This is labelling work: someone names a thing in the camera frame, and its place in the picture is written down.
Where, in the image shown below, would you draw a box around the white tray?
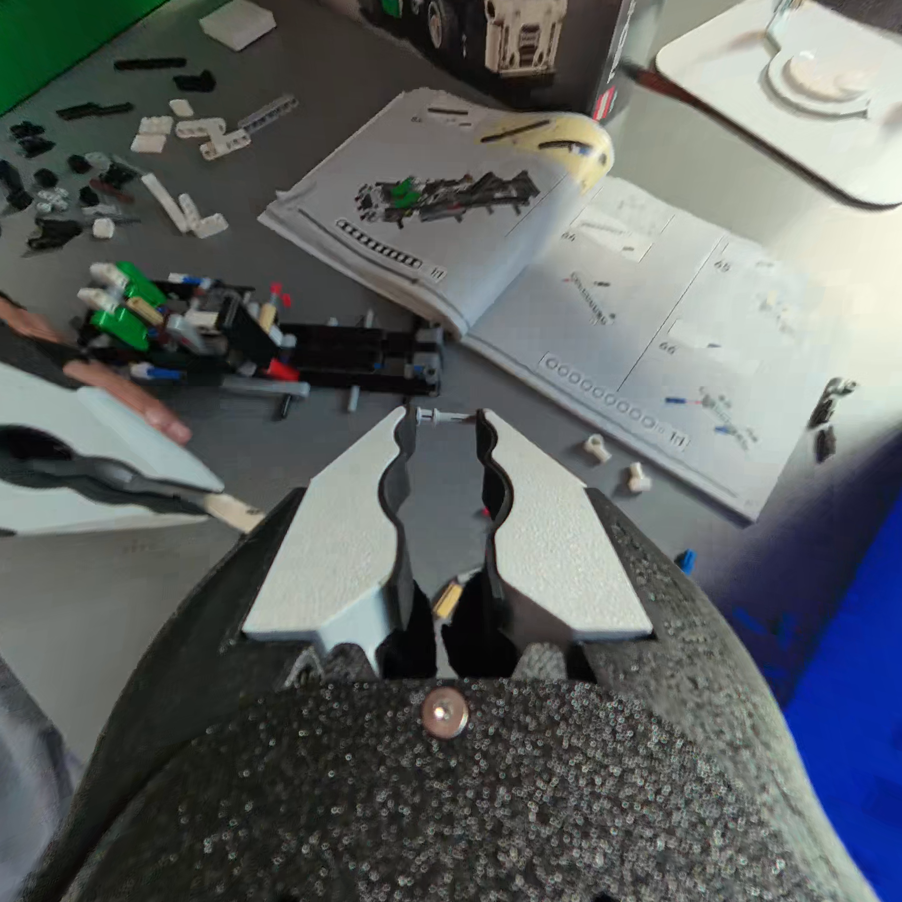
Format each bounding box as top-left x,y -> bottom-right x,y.
654,0 -> 902,210

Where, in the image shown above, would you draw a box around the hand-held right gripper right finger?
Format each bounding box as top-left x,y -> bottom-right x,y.
475,407 -> 654,644

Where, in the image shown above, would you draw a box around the person's left hand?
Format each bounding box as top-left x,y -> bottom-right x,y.
0,296 -> 193,446

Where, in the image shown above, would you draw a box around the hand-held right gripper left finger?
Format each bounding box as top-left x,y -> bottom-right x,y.
243,405 -> 418,679

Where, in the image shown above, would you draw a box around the tan lego beam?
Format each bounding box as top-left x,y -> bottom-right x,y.
201,492 -> 266,534

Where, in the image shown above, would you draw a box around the green panel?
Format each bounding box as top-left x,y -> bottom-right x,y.
0,0 -> 235,118

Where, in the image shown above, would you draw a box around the blue plastic bin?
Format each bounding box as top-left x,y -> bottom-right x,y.
705,423 -> 902,902

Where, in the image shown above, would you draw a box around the partly built lego chassis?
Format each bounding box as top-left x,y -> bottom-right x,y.
74,261 -> 446,424

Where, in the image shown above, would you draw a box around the round clear stand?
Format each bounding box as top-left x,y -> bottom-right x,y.
760,0 -> 876,118

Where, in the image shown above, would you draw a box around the person's blue jeans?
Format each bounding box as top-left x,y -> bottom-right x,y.
0,655 -> 89,902

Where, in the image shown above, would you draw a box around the pile of black white lego pieces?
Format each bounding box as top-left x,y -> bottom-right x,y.
0,55 -> 298,256

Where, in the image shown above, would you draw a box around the black lego box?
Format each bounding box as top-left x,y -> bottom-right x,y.
358,0 -> 667,122

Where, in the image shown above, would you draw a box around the open lego instruction booklet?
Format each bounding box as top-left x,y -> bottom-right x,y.
257,88 -> 857,524

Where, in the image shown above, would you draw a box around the white foam block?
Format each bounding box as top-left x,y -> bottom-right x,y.
199,0 -> 277,52

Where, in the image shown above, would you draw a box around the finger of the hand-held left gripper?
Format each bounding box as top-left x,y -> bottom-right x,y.
0,451 -> 212,538
0,363 -> 226,498

